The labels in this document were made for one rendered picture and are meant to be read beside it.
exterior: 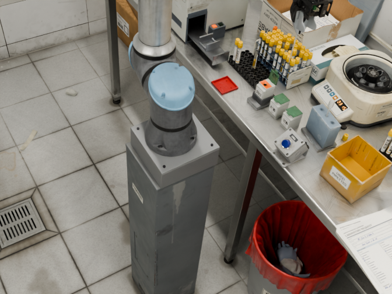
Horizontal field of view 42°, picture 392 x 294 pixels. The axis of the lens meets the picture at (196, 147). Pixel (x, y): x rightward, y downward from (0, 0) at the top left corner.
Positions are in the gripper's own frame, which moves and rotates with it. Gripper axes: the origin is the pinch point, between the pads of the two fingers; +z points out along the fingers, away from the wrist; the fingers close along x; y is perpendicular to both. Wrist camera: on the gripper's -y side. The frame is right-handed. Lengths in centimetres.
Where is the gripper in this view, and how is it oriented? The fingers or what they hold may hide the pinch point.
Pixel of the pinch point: (298, 28)
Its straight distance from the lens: 161.9
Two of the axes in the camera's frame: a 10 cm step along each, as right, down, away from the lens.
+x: 9.2, -2.5, 3.1
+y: 3.9, 7.1, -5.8
